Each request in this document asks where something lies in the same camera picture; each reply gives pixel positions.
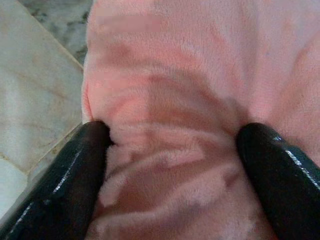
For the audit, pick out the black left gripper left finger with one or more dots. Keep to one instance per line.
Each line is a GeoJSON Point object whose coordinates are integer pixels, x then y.
{"type": "Point", "coordinates": [62, 182]}

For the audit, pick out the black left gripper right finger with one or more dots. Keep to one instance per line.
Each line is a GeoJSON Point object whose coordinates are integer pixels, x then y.
{"type": "Point", "coordinates": [287, 180]}

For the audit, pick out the pink dotted plush pillow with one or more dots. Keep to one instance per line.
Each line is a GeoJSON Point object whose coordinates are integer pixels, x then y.
{"type": "Point", "coordinates": [190, 75]}

